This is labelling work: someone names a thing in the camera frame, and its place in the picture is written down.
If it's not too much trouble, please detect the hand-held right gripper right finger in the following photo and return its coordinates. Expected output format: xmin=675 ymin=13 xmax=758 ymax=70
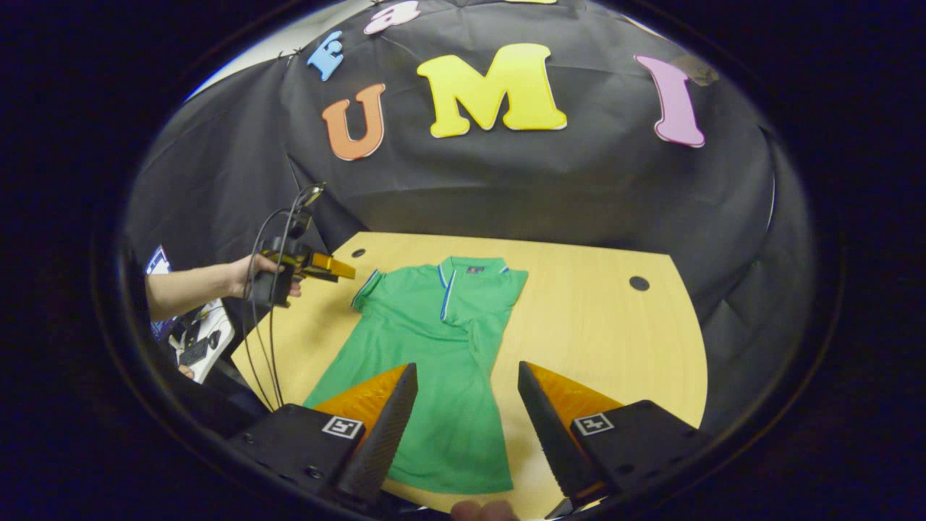
xmin=517 ymin=360 xmax=708 ymax=518

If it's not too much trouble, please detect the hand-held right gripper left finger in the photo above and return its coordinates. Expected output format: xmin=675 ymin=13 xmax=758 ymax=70
xmin=230 ymin=363 xmax=420 ymax=507

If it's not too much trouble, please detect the green T-shirt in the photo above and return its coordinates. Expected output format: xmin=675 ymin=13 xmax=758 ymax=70
xmin=302 ymin=256 xmax=529 ymax=495

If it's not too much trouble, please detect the white side desk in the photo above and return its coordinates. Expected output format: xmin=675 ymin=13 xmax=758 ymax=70
xmin=170 ymin=298 xmax=237 ymax=384

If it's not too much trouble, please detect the black keyboard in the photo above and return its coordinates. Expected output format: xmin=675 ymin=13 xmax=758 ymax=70
xmin=178 ymin=336 xmax=212 ymax=367

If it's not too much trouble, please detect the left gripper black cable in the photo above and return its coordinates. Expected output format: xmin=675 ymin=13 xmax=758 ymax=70
xmin=242 ymin=187 xmax=326 ymax=412

